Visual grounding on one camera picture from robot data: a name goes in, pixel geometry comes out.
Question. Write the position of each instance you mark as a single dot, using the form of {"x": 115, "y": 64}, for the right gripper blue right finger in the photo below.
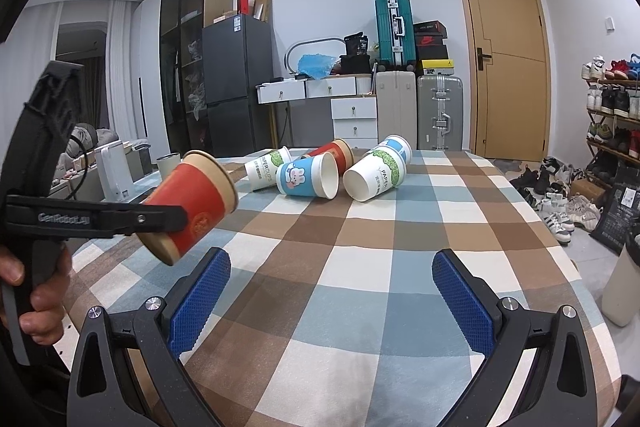
{"x": 470, "y": 300}

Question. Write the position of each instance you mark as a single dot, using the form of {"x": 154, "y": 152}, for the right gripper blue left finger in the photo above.
{"x": 193, "y": 298}

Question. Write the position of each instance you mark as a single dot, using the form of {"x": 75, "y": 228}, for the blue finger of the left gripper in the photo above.
{"x": 67, "y": 219}

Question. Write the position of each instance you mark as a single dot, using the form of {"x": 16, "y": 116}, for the red and kraft paper cup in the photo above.
{"x": 206, "y": 193}

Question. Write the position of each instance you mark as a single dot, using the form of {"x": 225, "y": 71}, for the white green paper cup left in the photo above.
{"x": 262, "y": 171}

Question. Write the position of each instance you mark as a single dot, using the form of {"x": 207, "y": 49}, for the white green paper cup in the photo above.
{"x": 262, "y": 171}
{"x": 376, "y": 173}

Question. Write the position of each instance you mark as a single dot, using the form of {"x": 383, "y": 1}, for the white green paper cup right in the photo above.
{"x": 376, "y": 173}

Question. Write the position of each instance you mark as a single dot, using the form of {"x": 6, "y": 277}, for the blue rabbit paper cup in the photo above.
{"x": 313, "y": 176}

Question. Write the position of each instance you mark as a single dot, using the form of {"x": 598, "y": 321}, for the blue white paper cup rear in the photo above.
{"x": 400, "y": 144}

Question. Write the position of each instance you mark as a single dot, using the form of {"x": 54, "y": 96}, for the person's left hand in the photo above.
{"x": 45, "y": 322}

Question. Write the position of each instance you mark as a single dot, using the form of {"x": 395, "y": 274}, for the white kettle appliance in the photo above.
{"x": 114, "y": 172}

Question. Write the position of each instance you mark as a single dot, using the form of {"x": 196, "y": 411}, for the checked tablecloth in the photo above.
{"x": 331, "y": 316}

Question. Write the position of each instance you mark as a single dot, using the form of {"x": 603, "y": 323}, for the silver suitcase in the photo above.
{"x": 440, "y": 112}

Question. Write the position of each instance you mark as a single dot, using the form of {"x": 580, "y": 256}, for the beige suitcase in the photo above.
{"x": 396, "y": 103}

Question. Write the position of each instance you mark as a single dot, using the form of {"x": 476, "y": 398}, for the white drawer desk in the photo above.
{"x": 311, "y": 112}

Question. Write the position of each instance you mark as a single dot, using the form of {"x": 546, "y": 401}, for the black refrigerator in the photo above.
{"x": 237, "y": 58}

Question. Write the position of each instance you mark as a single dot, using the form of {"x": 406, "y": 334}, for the shoe rack with shoes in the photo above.
{"x": 613, "y": 106}

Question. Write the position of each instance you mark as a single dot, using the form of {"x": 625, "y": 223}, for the wooden door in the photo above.
{"x": 510, "y": 78}

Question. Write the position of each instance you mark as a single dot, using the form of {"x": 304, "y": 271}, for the dark glass cabinet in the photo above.
{"x": 182, "y": 70}

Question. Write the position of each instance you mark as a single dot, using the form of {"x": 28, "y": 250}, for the blue plastic bag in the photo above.
{"x": 316, "y": 66}

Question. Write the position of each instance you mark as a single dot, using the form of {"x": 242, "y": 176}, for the stacked shoe boxes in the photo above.
{"x": 431, "y": 49}

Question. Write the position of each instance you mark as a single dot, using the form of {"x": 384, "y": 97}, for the teal suitcase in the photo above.
{"x": 396, "y": 40}

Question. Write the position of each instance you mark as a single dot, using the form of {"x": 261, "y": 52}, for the oval mirror frame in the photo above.
{"x": 334, "y": 46}

